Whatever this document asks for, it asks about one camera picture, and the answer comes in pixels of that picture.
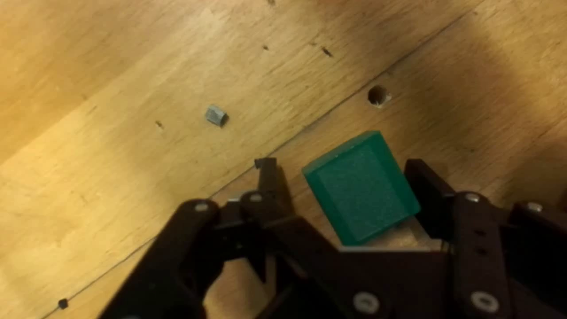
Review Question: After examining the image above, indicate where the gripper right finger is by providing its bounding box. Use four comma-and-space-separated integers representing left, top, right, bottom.
404, 159, 567, 319

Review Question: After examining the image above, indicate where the green block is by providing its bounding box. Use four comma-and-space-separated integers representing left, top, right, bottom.
303, 131, 421, 246

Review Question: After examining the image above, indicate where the small grey metal nut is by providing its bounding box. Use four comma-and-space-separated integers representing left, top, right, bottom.
205, 105, 229, 128

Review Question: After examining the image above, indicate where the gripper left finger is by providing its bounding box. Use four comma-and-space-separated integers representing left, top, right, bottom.
98, 157, 342, 319

